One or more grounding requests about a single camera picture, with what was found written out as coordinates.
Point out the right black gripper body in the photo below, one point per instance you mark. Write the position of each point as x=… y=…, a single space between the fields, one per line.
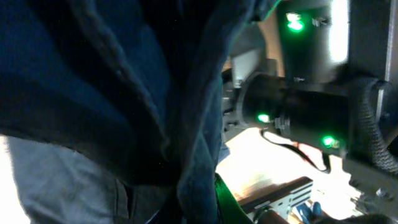
x=339 y=120

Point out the navy blue shorts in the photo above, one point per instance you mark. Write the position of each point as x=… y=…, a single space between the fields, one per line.
x=112 y=109

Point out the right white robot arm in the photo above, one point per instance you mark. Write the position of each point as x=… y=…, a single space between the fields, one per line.
x=325 y=42

